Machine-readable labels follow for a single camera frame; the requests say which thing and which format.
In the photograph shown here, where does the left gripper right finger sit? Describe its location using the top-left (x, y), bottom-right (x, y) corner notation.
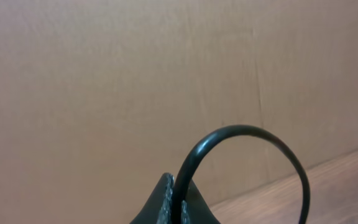
top-left (181, 181), bottom-right (220, 224)

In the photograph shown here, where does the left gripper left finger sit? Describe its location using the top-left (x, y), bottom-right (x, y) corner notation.
top-left (130, 173), bottom-right (174, 224)

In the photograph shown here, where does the thick black USB-A cable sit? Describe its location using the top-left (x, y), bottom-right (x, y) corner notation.
top-left (170, 124), bottom-right (311, 224)

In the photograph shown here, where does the right cardboard panel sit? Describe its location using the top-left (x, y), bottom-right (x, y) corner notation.
top-left (0, 0), bottom-right (358, 223)

